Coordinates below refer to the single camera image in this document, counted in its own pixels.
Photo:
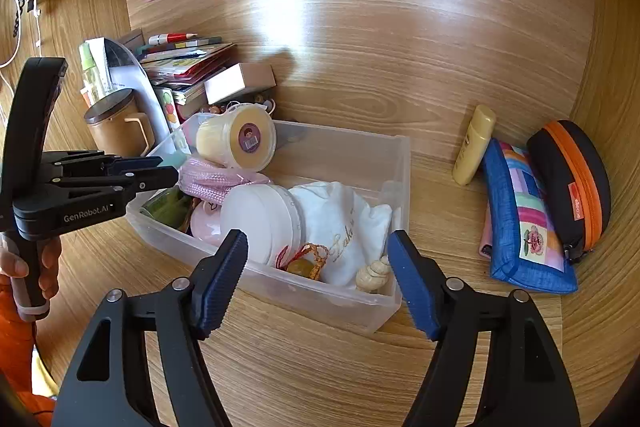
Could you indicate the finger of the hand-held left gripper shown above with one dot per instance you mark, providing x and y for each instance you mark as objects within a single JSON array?
[
  {"x": 110, "y": 163},
  {"x": 145, "y": 181}
]

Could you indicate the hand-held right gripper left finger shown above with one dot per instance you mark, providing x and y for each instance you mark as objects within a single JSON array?
[{"x": 220, "y": 287}]

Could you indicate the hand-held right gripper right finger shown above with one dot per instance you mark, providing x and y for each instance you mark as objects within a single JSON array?
[{"x": 415, "y": 287}]

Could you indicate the dark green jar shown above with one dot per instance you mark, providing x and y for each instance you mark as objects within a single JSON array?
[{"x": 165, "y": 207}]

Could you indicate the beige seashell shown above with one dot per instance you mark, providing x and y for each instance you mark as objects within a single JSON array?
[{"x": 372, "y": 277}]

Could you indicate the pink round container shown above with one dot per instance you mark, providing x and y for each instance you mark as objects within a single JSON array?
[{"x": 205, "y": 222}]

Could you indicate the white translucent round jar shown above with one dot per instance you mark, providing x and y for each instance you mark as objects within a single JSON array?
[{"x": 255, "y": 217}]

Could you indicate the clear plastic storage box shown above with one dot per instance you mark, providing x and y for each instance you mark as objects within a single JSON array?
[{"x": 310, "y": 302}]

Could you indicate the yellow candle plastic jar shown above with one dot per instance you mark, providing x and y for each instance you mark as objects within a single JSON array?
[{"x": 250, "y": 137}]

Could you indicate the person's left forearm orange sleeve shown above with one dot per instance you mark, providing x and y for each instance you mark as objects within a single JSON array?
[{"x": 15, "y": 357}]

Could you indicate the wooden desktop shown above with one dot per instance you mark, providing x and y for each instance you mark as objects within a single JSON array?
[{"x": 325, "y": 382}]

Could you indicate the person's left hand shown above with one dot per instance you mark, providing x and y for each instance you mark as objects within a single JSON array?
[{"x": 52, "y": 267}]

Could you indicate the brown mug with lid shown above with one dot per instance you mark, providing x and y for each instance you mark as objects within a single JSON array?
[{"x": 110, "y": 132}]

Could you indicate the fruit print box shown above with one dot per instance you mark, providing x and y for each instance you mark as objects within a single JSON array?
[{"x": 167, "y": 109}]

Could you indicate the white paper bag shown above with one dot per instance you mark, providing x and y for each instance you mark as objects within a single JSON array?
[{"x": 137, "y": 87}]

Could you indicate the pink flat case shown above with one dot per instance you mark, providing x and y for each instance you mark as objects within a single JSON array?
[{"x": 486, "y": 247}]

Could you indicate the printed white leaflet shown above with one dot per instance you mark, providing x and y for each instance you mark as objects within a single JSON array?
[{"x": 105, "y": 67}]

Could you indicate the green white small bottle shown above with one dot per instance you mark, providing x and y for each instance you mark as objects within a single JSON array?
[{"x": 87, "y": 64}]

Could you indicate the blue patchwork zip pouch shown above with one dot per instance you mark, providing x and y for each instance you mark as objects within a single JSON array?
[{"x": 505, "y": 217}]

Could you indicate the stack of booklets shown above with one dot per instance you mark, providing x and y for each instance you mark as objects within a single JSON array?
[{"x": 190, "y": 67}]

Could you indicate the white brown small box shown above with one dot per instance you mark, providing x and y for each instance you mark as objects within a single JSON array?
[{"x": 225, "y": 84}]

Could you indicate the red white pencil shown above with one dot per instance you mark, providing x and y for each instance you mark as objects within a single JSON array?
[{"x": 175, "y": 38}]

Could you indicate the yellow small bottle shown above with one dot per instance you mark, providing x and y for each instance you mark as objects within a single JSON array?
[{"x": 472, "y": 147}]

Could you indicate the black orange zip case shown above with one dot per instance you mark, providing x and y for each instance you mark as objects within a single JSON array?
[{"x": 550, "y": 167}]

